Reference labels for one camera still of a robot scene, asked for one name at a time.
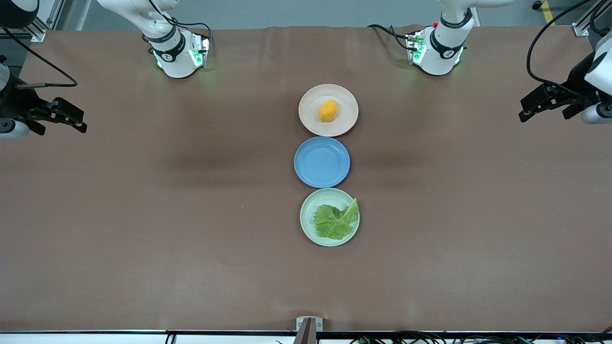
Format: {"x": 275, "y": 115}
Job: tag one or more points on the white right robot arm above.
{"x": 174, "y": 57}

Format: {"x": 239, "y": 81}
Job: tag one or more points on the brown table cover sheet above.
{"x": 191, "y": 215}

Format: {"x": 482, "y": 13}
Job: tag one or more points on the beige round plate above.
{"x": 311, "y": 114}

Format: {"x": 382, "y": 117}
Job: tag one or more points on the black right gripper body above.
{"x": 15, "y": 102}

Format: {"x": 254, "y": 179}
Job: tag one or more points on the blue round plate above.
{"x": 322, "y": 162}

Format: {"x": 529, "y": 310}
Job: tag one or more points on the green lettuce leaf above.
{"x": 334, "y": 222}

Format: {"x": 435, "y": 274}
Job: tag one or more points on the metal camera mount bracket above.
{"x": 309, "y": 327}

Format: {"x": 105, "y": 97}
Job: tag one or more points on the aluminium frame profile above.
{"x": 45, "y": 21}
{"x": 585, "y": 21}

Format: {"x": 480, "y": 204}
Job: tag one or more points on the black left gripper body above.
{"x": 576, "y": 85}

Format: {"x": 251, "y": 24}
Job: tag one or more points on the yellow lemon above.
{"x": 328, "y": 111}

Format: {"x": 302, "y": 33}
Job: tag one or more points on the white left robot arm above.
{"x": 442, "y": 52}

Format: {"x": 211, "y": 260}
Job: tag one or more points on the pale green round plate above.
{"x": 311, "y": 234}

